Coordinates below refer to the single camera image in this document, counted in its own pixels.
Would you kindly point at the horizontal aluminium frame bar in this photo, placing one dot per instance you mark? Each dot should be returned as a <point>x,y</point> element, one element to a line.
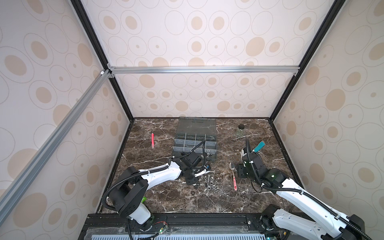
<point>206,70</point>

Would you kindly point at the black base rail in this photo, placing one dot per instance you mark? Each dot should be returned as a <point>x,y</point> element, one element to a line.
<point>200,226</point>

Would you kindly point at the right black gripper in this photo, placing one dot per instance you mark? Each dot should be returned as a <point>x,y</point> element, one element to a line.
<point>240,167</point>

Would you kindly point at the grey compartment organizer box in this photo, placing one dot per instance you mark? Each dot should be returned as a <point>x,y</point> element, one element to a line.
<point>191,131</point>

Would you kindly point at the left diagonal aluminium frame bar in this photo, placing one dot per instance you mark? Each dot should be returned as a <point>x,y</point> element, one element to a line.
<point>30,172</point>

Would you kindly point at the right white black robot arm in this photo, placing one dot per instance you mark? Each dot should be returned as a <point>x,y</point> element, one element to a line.
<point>323,222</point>

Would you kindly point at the cluster of silver hex nuts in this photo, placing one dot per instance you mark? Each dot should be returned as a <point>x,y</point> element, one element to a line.
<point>211,181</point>

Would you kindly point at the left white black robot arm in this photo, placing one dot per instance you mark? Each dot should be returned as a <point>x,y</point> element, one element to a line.
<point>126,194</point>

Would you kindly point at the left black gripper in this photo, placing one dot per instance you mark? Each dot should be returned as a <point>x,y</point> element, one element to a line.
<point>190,182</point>

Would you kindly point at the pink marker pen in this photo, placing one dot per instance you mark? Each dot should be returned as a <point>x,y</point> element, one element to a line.
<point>152,140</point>

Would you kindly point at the small black-lidded glass jar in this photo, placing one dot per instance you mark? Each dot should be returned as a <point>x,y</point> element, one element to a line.
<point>240,130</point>

